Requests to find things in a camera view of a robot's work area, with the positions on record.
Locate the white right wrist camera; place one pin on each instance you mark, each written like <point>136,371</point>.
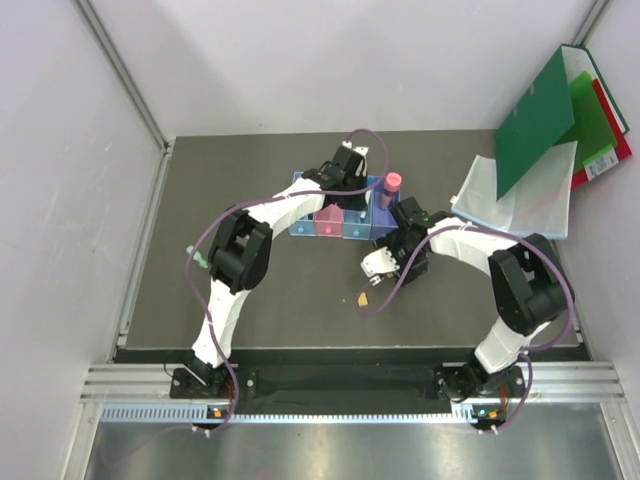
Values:
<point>378,262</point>

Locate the red folder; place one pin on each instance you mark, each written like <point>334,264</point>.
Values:
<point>601,143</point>

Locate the translucent light blue folder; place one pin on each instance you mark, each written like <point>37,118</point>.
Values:
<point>538,203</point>

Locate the small green plastic piece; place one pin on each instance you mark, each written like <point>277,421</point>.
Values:
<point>197,257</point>

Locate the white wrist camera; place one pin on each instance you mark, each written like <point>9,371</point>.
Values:
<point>360,150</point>
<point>378,262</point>

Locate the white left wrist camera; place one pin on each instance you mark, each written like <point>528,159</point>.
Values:
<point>360,150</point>

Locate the pink plastic drawer bin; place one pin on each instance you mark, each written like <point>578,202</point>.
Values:
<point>329,222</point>

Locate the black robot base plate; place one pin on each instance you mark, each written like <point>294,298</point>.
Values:
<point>424,373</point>

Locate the green binder folder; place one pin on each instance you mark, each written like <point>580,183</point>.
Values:
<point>544,115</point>

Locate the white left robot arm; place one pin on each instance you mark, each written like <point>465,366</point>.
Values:
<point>240,251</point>

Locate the pink capped glue stick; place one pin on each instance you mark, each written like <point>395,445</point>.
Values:
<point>390,189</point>

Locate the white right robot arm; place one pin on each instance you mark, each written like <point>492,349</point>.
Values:
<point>530,288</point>

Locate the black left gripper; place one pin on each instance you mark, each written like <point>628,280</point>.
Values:
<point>358,203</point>

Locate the light blue drawer bin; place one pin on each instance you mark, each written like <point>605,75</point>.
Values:
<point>354,228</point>

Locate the aluminium cable duct rail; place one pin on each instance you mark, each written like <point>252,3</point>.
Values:
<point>141,393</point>

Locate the purple plastic drawer bin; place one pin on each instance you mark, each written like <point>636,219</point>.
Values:
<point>383,221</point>

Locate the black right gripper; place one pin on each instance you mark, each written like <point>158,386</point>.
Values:
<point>392,243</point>

